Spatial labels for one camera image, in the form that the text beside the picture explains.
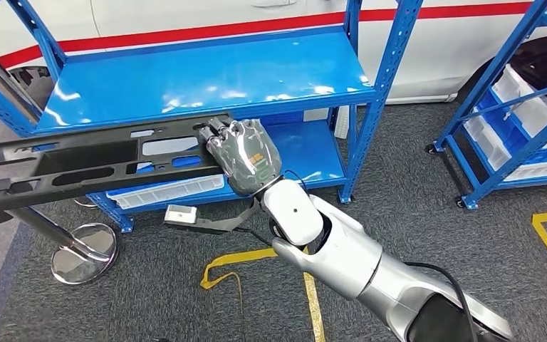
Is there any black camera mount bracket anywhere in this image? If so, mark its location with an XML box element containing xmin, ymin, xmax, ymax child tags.
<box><xmin>164</xmin><ymin>198</ymin><xmax>261</xmax><ymax>236</ymax></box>

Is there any dark capped stanchion pole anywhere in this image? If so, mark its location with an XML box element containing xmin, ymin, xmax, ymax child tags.
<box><xmin>0</xmin><ymin>47</ymin><xmax>43</xmax><ymax>126</ymax></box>

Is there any white car with red stripe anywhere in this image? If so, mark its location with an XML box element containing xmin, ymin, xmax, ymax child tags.
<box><xmin>0</xmin><ymin>0</ymin><xmax>547</xmax><ymax>119</ymax></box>

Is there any blue wheeled shelf rack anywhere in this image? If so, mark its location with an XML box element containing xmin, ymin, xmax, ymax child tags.
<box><xmin>427</xmin><ymin>0</ymin><xmax>547</xmax><ymax>211</ymax></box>

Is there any blue metal shelf rack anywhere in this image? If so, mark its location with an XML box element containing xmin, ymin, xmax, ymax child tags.
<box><xmin>0</xmin><ymin>0</ymin><xmax>425</xmax><ymax>234</ymax></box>

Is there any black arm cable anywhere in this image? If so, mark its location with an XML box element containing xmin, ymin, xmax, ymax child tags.
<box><xmin>403</xmin><ymin>261</ymin><xmax>479</xmax><ymax>342</ymax></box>

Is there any clear plastic bin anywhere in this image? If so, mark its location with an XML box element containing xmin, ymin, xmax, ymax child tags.
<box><xmin>491</xmin><ymin>63</ymin><xmax>547</xmax><ymax>150</ymax></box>
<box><xmin>105</xmin><ymin>173</ymin><xmax>226</xmax><ymax>210</ymax></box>
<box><xmin>463</xmin><ymin>107</ymin><xmax>547</xmax><ymax>184</ymax></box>

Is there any chrome base stanchion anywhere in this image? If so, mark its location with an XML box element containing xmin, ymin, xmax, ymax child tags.
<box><xmin>6</xmin><ymin>207</ymin><xmax>119</xmax><ymax>286</ymax></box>

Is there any small white plastic piece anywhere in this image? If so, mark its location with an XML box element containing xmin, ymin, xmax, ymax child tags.
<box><xmin>335</xmin><ymin>105</ymin><xmax>351</xmax><ymax>140</ymax></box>

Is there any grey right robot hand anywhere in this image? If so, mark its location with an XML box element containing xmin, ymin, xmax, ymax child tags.
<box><xmin>199</xmin><ymin>118</ymin><xmax>284</xmax><ymax>198</ymax></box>

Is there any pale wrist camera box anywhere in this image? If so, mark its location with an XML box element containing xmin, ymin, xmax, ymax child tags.
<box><xmin>164</xmin><ymin>204</ymin><xmax>198</xmax><ymax>227</ymax></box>

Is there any long black plastic part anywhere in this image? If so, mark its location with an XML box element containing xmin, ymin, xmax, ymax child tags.
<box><xmin>0</xmin><ymin>112</ymin><xmax>234</xmax><ymax>218</ymax></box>

